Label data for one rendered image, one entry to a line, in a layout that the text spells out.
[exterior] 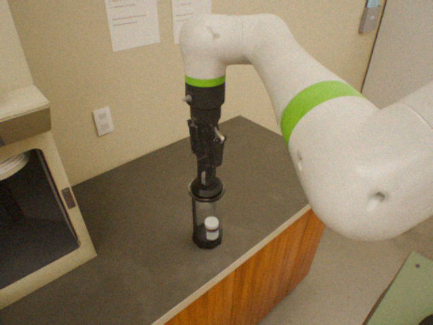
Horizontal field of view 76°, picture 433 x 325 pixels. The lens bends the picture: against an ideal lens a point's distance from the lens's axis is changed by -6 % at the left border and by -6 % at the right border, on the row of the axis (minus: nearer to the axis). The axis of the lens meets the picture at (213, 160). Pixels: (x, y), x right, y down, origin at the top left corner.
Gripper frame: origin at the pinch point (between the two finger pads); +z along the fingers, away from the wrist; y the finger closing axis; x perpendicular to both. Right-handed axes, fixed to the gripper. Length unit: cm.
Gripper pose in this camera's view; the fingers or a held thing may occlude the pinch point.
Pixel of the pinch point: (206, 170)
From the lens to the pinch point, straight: 81.0
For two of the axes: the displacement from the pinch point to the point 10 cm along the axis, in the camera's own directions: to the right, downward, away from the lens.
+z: 0.0, 8.1, 5.8
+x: 7.7, -3.7, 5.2
